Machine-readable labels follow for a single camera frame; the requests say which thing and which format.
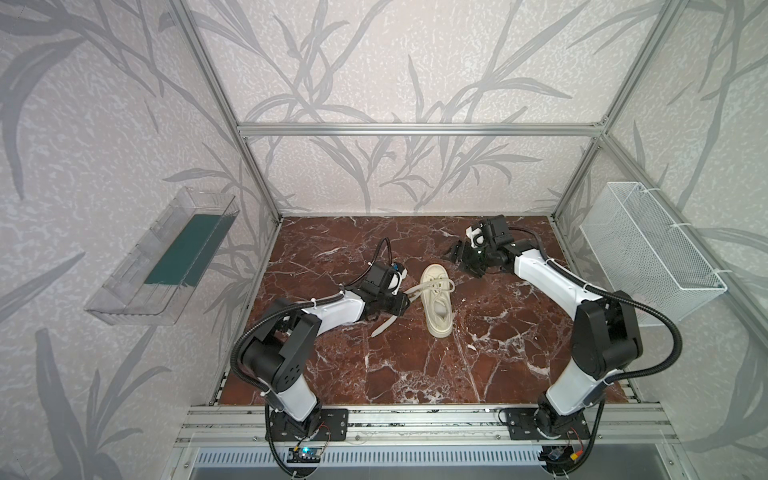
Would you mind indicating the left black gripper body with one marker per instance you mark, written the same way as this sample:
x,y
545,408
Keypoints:
x,y
395,300

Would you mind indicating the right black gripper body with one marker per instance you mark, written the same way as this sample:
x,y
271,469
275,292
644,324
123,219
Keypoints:
x,y
471,257

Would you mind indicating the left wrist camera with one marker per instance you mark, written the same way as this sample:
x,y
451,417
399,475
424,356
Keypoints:
x,y
399,274

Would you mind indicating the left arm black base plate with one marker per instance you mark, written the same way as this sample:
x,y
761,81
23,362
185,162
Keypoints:
x,y
323,424

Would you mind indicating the white wire mesh basket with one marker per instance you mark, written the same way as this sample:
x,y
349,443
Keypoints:
x,y
646,254

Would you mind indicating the right wiring connector bundle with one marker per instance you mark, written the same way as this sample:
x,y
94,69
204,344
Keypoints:
x,y
561,454

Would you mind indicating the aluminium frame cage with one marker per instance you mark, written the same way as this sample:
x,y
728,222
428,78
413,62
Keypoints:
x,y
600,133

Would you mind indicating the clear plastic wall bin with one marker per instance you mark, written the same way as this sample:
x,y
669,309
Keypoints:
x,y
155,281

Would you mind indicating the cream white sneaker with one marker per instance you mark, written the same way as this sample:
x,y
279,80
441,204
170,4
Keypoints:
x,y
434,272

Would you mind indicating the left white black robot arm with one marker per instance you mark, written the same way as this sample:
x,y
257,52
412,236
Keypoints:
x,y
271,356

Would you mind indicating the green lit circuit board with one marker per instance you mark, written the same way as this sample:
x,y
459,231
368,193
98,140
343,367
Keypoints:
x,y
305,455

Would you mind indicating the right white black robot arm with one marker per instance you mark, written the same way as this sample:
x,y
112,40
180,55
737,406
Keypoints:
x,y
606,336

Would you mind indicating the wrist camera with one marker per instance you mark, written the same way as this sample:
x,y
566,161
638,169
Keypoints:
x,y
399,274
476,236

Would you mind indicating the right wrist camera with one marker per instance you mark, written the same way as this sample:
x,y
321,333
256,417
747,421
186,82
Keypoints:
x,y
476,236

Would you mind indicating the white shoelace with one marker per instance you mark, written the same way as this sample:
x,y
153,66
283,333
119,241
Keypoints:
x,y
414,294

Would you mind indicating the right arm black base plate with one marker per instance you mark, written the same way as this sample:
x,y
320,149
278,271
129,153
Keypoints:
x,y
529,423

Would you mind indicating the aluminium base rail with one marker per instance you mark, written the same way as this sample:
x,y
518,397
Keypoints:
x,y
417,435

